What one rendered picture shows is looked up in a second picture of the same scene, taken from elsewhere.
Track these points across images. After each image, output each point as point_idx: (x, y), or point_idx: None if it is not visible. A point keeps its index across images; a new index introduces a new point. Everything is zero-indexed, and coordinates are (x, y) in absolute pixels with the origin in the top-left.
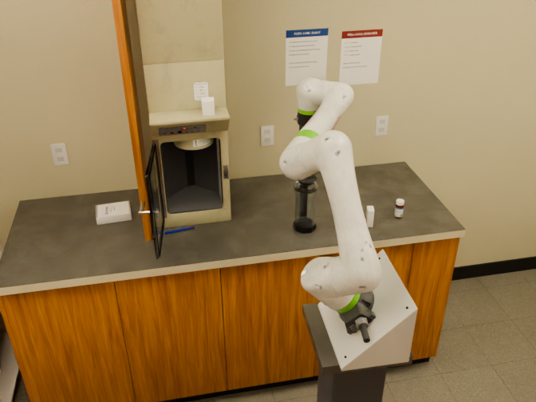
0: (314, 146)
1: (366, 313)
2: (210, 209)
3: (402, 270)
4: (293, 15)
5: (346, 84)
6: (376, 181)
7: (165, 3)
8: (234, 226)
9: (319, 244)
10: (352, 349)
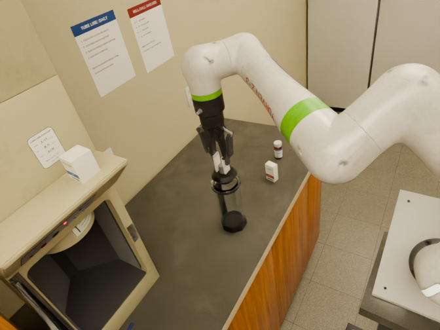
0: (403, 105)
1: None
2: (135, 286)
3: (305, 196)
4: (69, 2)
5: (248, 33)
6: None
7: None
8: (173, 281)
9: (269, 228)
10: None
